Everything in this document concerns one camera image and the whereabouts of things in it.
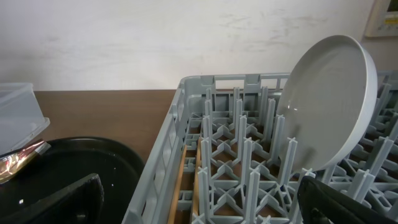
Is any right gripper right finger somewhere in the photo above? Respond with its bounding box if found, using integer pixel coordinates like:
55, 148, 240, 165
297, 176, 397, 224

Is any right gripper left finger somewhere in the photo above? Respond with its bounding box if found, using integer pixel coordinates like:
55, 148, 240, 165
1, 173, 104, 224

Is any gold foil wrapper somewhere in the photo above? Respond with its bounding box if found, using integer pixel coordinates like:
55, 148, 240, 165
1, 139, 51, 184

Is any wooden chopstick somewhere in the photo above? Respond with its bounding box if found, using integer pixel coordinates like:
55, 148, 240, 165
167, 146, 187, 224
190, 137, 201, 223

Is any white round plate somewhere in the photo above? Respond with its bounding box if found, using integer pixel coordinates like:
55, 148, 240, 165
277, 35, 377, 171

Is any grey dishwasher rack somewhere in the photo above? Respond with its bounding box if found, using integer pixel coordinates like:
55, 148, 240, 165
123, 71, 397, 223

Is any round black serving tray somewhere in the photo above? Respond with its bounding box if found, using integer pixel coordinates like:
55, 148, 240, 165
1, 137, 144, 223

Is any clear plastic storage bin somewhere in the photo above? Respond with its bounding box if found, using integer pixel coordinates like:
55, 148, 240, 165
0, 83, 50, 154

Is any wall control panel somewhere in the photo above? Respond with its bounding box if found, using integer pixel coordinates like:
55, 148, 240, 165
364, 0, 397, 38

